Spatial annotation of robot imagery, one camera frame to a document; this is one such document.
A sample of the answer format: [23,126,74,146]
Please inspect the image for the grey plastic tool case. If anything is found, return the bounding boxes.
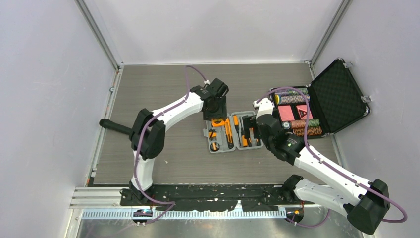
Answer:
[203,111,263,154]

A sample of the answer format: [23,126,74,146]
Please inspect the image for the orange tape measure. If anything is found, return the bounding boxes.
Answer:
[211,119,225,127]

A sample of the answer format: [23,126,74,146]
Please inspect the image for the small orange screwdriver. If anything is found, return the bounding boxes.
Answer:
[241,134,252,148]

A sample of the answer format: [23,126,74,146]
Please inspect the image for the orange utility knife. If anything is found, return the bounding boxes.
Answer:
[224,118,234,149]

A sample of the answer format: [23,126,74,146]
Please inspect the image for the orange phillips screwdriver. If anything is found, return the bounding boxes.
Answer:
[233,115,240,137]

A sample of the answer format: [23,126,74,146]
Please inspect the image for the orange black pliers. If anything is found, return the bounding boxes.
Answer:
[250,128,261,146]

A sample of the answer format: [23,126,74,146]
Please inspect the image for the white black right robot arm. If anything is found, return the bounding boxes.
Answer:
[242,114,390,235]

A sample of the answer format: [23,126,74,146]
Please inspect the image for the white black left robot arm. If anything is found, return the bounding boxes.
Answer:
[129,78,229,205]

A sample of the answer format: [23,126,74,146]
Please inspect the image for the red playing card deck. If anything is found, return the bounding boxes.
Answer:
[278,105,295,121]

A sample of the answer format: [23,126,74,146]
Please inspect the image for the red card deck with triangle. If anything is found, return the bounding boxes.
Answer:
[296,105,313,120]

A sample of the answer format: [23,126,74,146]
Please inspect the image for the black aluminium poker chip case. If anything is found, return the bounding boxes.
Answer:
[269,58,370,139]

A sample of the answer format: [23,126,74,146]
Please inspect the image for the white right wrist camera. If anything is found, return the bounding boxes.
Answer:
[253,97,274,119]

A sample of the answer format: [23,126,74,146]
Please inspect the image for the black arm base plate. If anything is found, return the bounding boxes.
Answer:
[119,184,309,212]

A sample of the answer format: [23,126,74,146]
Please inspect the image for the black orange-tipped tool handle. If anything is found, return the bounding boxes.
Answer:
[99,119,132,135]

